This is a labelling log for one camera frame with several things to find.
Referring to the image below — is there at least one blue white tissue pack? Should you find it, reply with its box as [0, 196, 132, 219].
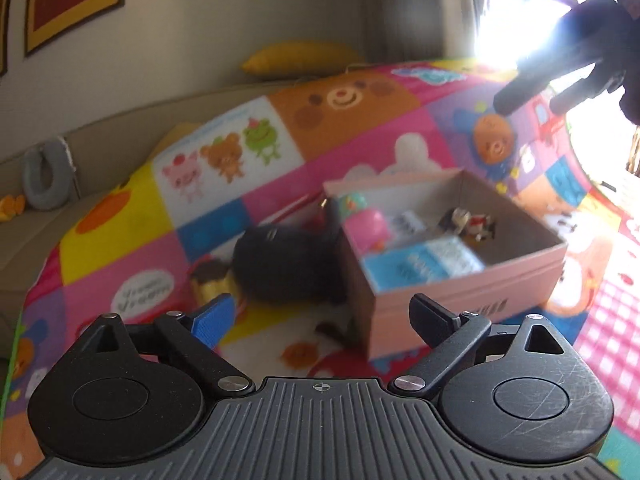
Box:
[361, 236, 485, 292]

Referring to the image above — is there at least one pink cardboard box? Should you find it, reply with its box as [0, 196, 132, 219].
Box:
[324, 169, 567, 359]

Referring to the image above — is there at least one black plush toy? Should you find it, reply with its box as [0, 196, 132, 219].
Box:
[231, 196, 346, 340]

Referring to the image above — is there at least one pink teal squishy toy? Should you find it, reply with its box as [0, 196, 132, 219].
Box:
[337, 192, 392, 256]

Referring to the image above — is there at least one white plastic adapter block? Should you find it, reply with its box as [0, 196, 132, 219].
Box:
[388, 210, 426, 238]

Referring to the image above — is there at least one yellow cup toy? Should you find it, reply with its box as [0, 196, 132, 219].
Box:
[189, 259, 241, 307]

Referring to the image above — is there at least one colourful cartoon play mat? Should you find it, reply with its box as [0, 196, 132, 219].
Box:
[1, 60, 639, 479]

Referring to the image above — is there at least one grey neck pillow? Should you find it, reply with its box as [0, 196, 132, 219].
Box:
[22, 136, 78, 211]

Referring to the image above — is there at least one yellow pillow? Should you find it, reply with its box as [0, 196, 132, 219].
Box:
[241, 41, 364, 80]

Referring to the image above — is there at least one yellow duck plush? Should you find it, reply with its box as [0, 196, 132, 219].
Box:
[0, 194, 26, 222]

